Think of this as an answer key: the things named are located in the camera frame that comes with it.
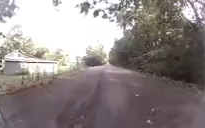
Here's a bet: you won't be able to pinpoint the distant green tree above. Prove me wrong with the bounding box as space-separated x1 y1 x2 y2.
82 44 108 67

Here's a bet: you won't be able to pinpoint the grey asphalt road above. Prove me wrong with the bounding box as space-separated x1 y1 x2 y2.
0 63 205 128

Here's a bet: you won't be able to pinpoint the row of trees and bushes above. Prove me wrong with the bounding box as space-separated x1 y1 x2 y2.
76 0 205 86

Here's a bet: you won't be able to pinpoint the trees behind building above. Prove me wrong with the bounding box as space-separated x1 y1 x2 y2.
0 24 71 66

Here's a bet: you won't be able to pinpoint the white building with grey roof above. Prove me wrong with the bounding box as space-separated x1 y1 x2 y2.
0 49 60 76

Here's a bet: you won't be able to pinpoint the leaf-strewn roadside verge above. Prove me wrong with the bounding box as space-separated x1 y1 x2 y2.
129 68 205 101

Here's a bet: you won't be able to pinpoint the grass verge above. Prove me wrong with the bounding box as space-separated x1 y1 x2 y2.
0 64 86 97

